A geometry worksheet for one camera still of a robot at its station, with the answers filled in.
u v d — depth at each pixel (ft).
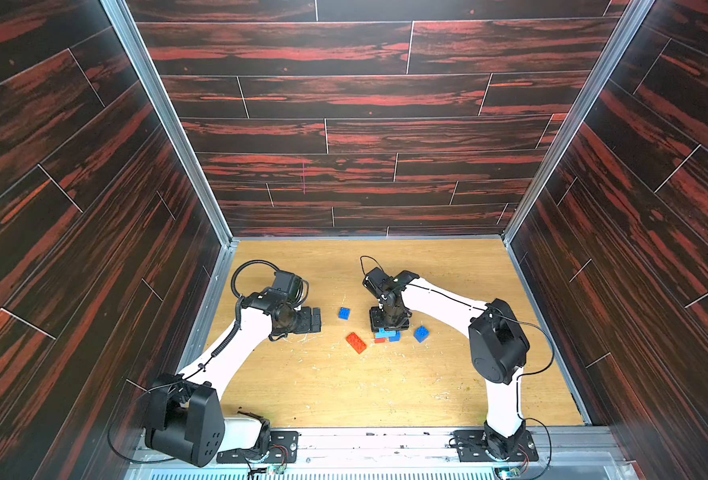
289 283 2.19
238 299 1.94
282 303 1.99
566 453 2.41
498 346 1.65
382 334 2.90
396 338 2.97
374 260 2.83
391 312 2.51
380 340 3.05
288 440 2.47
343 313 3.23
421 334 2.98
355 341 2.98
